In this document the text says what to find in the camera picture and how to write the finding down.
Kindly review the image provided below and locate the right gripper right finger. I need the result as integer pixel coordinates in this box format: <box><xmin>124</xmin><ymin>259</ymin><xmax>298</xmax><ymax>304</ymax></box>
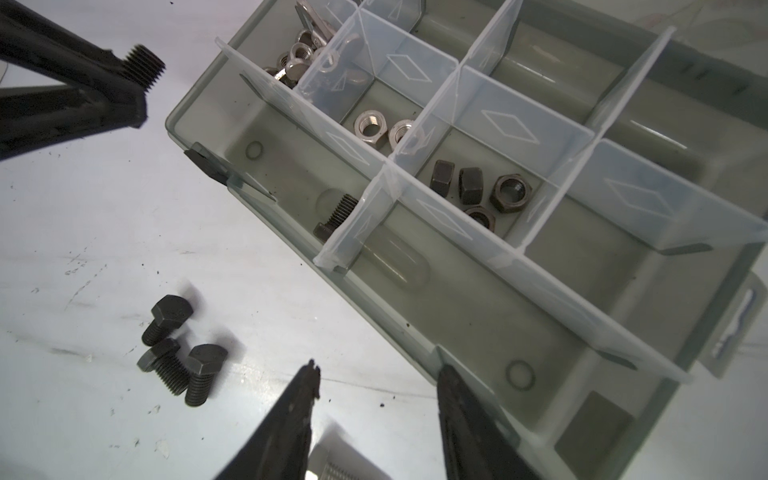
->
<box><xmin>437</xmin><ymin>365</ymin><xmax>539</xmax><ymax>479</ymax></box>

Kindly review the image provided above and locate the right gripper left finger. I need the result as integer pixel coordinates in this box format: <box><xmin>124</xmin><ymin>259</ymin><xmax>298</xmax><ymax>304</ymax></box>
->
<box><xmin>217</xmin><ymin>360</ymin><xmax>321</xmax><ymax>479</ymax></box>

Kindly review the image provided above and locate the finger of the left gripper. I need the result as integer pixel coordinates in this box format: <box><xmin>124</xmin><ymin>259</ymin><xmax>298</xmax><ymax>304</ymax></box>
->
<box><xmin>1</xmin><ymin>1</ymin><xmax>147</xmax><ymax>103</ymax></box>
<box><xmin>1</xmin><ymin>85</ymin><xmax>147</xmax><ymax>160</ymax></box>

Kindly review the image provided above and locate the silver hex bolt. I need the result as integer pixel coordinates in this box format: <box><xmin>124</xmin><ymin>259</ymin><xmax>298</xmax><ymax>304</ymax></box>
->
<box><xmin>305</xmin><ymin>457</ymin><xmax>359</xmax><ymax>480</ymax></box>

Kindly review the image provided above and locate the black hex bolt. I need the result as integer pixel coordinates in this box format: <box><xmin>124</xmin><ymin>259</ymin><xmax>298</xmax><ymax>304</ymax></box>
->
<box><xmin>121</xmin><ymin>44</ymin><xmax>166</xmax><ymax>92</ymax></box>
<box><xmin>141</xmin><ymin>294</ymin><xmax>194</xmax><ymax>346</ymax></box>
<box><xmin>182</xmin><ymin>344</ymin><xmax>228</xmax><ymax>407</ymax></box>
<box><xmin>137</xmin><ymin>338</ymin><xmax>189</xmax><ymax>396</ymax></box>

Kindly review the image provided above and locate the small silver hex nut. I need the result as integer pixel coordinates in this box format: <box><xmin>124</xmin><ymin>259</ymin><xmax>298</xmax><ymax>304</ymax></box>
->
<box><xmin>388</xmin><ymin>119</ymin><xmax>414</xmax><ymax>151</ymax></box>

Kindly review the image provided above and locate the grey plastic organizer box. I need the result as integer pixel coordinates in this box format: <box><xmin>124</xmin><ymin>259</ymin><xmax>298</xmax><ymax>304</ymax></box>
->
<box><xmin>166</xmin><ymin>1</ymin><xmax>767</xmax><ymax>479</ymax></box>

